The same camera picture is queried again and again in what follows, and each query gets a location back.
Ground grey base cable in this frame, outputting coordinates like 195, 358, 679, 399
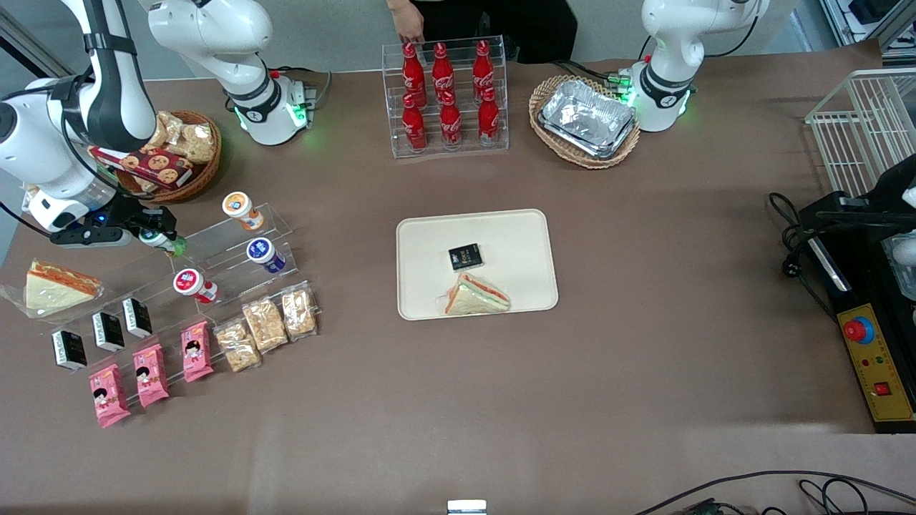
271, 65, 334, 109

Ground blue gum bottle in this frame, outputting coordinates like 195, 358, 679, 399
246, 237, 288, 275

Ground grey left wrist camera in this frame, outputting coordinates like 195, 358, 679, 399
886, 235, 916, 302

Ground black cables bundle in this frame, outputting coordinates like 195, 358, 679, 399
633, 470, 916, 515

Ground red cola bottle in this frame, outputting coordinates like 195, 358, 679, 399
438, 90, 463, 149
401, 41, 429, 108
431, 41, 457, 101
401, 93, 429, 153
472, 39, 495, 98
477, 86, 501, 147

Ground metal equipment shelf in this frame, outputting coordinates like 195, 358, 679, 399
819, 0, 916, 69

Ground orange gum bottle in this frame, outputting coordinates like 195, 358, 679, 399
222, 191, 265, 231

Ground clear cracker pack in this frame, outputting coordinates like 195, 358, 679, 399
241, 295, 290, 355
279, 283, 320, 340
214, 319, 263, 373

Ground cream plastic tray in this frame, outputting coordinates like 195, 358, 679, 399
396, 208, 560, 322

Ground black base cable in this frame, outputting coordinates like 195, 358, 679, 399
547, 58, 632, 88

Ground light wicker basket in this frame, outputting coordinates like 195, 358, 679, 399
528, 74, 642, 170

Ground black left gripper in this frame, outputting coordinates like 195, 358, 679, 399
816, 154, 916, 230

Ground black power cable with plug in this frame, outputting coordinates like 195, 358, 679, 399
769, 191, 839, 324

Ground clear acrylic bottle rack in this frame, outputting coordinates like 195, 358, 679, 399
379, 35, 511, 160

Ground red cookie box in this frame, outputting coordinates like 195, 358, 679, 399
89, 144, 195, 191

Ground brown wicker basket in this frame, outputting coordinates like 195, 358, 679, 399
114, 109, 223, 205

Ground yellow black control box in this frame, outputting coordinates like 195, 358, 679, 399
797, 191, 916, 435

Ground red gum bottle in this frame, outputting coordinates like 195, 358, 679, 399
172, 268, 220, 305

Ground wrapped triangle sandwich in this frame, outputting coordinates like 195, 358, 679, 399
0, 259, 105, 320
437, 272, 512, 318

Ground small black box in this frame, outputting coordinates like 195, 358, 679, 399
92, 312, 127, 353
122, 297, 154, 339
52, 329, 89, 372

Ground black chocolate pack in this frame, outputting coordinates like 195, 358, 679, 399
448, 243, 484, 273

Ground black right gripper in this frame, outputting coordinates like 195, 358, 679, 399
106, 192, 179, 242

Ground green gum bottle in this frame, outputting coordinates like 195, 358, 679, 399
139, 227, 189, 258

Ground stacked foil containers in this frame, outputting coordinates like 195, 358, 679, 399
537, 78, 638, 160

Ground pink snack pack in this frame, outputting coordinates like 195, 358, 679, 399
180, 320, 215, 383
88, 363, 132, 429
132, 343, 171, 409

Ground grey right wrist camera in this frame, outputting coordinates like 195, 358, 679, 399
49, 225, 134, 248

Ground clear acrylic stepped stand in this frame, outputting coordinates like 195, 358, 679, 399
43, 204, 295, 391

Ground white wire basket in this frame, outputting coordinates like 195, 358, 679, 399
804, 68, 916, 198

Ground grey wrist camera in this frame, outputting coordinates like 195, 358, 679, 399
886, 235, 916, 302
49, 225, 134, 248

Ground bystander hand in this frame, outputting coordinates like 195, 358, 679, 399
395, 11, 427, 46

